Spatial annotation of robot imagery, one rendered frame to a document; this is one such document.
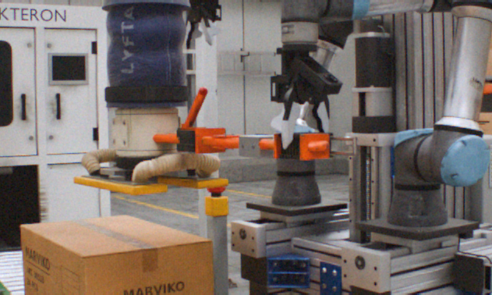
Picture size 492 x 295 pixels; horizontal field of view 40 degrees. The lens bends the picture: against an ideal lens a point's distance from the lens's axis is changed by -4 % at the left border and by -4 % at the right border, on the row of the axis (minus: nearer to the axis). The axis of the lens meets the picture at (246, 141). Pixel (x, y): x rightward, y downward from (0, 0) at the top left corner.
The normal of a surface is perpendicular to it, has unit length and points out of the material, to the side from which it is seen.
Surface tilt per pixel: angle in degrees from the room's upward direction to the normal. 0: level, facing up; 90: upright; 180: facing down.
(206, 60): 90
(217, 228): 90
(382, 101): 90
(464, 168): 98
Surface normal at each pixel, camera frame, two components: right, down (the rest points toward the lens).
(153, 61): 0.30, -0.18
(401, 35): -0.83, 0.04
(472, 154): 0.37, 0.17
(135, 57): -0.12, -0.22
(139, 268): 0.56, 0.03
